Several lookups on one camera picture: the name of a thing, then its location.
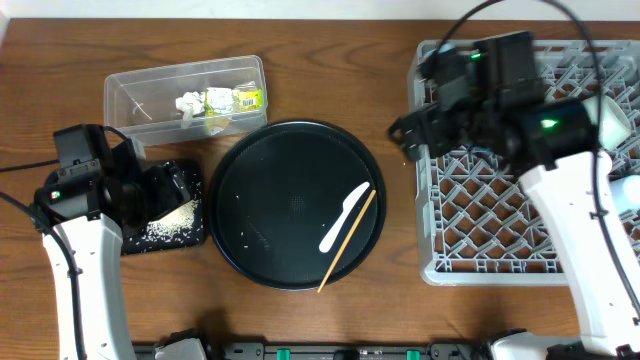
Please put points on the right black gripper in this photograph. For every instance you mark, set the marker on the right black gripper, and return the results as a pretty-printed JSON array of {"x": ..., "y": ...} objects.
[{"x": 424, "y": 123}]

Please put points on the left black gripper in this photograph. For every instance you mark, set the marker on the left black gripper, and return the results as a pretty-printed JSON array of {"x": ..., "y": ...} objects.
[{"x": 167, "y": 185}]

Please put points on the pile of white rice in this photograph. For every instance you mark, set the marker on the pile of white rice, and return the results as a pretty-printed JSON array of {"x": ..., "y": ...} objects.
[{"x": 181, "y": 227}]

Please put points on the white tissue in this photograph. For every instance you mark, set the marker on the white tissue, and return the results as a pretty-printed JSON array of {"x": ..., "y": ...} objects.
[{"x": 190, "y": 104}]

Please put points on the mint green bowl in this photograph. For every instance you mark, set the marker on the mint green bowl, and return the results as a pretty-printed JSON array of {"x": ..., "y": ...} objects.
[{"x": 615, "y": 127}]

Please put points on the yellow green snack wrapper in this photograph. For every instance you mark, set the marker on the yellow green snack wrapper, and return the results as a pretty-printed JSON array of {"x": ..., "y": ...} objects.
[{"x": 221, "y": 103}]

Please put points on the light blue cup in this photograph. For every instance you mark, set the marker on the light blue cup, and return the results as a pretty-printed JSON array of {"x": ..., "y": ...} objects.
[{"x": 626, "y": 193}]

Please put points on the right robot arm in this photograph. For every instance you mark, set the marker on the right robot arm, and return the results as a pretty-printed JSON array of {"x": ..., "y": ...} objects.
[{"x": 492, "y": 97}]

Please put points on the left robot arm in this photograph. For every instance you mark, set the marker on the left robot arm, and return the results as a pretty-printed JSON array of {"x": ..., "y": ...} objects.
[{"x": 81, "y": 212}]

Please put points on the grey dishwasher rack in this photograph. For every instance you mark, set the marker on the grey dishwasher rack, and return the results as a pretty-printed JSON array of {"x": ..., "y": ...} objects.
[{"x": 474, "y": 225}]

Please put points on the black rectangular tray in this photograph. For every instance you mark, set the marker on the black rectangular tray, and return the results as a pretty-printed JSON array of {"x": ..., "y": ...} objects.
[{"x": 132, "y": 242}]

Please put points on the clear plastic bin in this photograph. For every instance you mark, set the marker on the clear plastic bin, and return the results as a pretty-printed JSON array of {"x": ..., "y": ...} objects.
[{"x": 141, "y": 103}]

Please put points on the round black tray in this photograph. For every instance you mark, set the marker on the round black tray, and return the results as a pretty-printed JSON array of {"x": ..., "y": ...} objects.
[{"x": 276, "y": 193}]

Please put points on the wooden chopstick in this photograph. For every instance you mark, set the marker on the wooden chopstick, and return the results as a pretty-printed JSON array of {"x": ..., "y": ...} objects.
[{"x": 347, "y": 240}]

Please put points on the white plastic knife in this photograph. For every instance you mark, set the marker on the white plastic knife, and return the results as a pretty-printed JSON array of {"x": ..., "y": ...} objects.
[{"x": 347, "y": 206}]

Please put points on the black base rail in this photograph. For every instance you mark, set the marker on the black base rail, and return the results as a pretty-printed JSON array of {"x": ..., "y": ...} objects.
[{"x": 193, "y": 348}]

